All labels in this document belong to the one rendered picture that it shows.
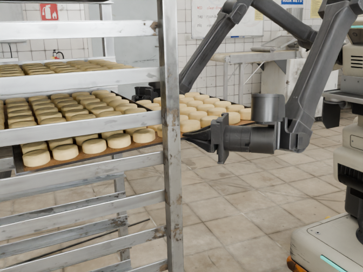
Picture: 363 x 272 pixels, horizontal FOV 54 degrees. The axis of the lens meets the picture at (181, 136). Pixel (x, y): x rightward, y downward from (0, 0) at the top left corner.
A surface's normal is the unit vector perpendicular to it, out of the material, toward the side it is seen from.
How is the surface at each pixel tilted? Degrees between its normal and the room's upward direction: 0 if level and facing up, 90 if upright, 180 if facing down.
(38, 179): 90
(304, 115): 81
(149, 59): 90
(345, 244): 1
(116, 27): 90
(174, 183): 90
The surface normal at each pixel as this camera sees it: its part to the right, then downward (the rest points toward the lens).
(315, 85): 0.48, 0.07
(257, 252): -0.03, -0.96
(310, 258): -0.90, 0.15
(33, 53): 0.36, 0.25
